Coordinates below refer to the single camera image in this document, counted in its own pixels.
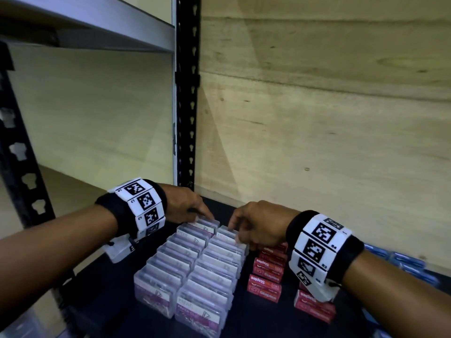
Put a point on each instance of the person's right hand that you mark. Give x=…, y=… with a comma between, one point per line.
x=267, y=223

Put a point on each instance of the person's left hand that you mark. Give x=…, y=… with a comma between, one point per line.
x=179, y=204

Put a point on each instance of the person's right fingers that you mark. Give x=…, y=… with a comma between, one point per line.
x=238, y=220

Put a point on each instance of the person's left fingers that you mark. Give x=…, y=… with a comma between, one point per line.
x=203, y=211

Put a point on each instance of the person's right forearm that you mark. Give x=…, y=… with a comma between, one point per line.
x=401, y=295

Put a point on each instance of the person's left forearm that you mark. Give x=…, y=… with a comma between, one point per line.
x=53, y=249

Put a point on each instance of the stack of red staple boxes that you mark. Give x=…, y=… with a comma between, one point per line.
x=267, y=274

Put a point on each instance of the left wrist marker band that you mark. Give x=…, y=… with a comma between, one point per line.
x=141, y=204

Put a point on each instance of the wrist marker band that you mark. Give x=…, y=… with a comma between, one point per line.
x=317, y=246
x=141, y=204

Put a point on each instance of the rows of clear plastic boxes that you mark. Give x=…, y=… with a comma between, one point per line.
x=197, y=274

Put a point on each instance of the right wrist marker band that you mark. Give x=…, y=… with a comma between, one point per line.
x=317, y=246

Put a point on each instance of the row of blue boxes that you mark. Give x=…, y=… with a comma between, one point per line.
x=405, y=262

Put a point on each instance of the grey metal shelf beam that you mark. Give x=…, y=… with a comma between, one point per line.
x=88, y=21

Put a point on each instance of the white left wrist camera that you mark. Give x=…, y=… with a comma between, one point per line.
x=119, y=248

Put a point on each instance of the black perforated shelf post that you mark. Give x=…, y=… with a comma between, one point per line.
x=188, y=94
x=21, y=161

